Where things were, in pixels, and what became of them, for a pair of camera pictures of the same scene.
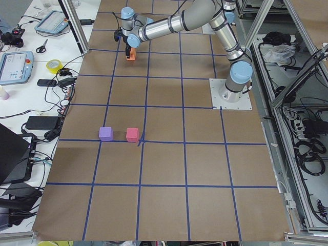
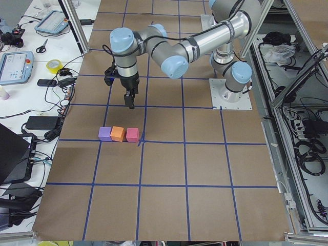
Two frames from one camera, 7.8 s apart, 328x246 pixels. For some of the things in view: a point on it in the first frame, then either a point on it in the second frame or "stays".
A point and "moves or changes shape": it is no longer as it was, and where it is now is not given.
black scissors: [42, 49] stays
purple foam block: [106, 134] stays
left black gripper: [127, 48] to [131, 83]
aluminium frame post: [73, 15] stays
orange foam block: [132, 55] moves or changes shape
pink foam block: [132, 135] stays
